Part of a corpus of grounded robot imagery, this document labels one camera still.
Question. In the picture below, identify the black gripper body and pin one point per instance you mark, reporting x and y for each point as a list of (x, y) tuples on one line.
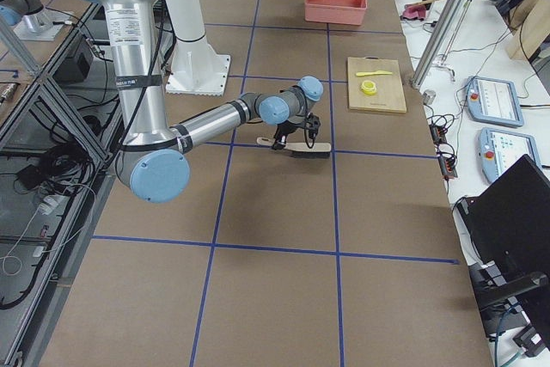
[(285, 131)]

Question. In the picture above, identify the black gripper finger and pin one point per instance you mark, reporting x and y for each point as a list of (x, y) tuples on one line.
[(279, 142)]

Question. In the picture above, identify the beige hand brush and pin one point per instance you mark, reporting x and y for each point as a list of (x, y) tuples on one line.
[(301, 150)]

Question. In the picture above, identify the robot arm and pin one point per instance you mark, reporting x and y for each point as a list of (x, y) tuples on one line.
[(159, 46)]

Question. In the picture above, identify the pink plastic bin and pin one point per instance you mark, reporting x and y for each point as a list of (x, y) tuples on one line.
[(344, 12)]

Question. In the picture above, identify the bamboo cutting board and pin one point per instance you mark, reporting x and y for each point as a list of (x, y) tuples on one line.
[(390, 96)]

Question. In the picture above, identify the yellow plastic toy knife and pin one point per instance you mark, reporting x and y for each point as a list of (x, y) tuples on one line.
[(374, 73)]

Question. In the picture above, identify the metal reacher grabber tool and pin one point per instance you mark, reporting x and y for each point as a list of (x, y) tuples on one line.
[(441, 61)]

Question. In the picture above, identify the pink cloth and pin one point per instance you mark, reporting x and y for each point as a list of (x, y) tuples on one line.
[(415, 12)]

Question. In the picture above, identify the upper blue teach pendant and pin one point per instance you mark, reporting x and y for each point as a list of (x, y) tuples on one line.
[(493, 101)]

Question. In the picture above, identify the blue teach pendant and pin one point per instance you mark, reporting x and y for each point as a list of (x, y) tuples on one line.
[(499, 150), (493, 101)]

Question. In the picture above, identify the wooden sticks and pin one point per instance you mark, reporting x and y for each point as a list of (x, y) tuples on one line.
[(425, 1)]

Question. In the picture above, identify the lower blue teach pendant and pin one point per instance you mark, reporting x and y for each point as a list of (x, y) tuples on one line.
[(499, 150)]

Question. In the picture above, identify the black monitor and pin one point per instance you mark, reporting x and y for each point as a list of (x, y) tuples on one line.
[(509, 222)]

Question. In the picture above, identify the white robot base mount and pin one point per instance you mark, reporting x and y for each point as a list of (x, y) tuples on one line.
[(196, 68)]

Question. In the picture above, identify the aluminium frame post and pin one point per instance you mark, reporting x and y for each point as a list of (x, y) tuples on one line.
[(450, 10)]

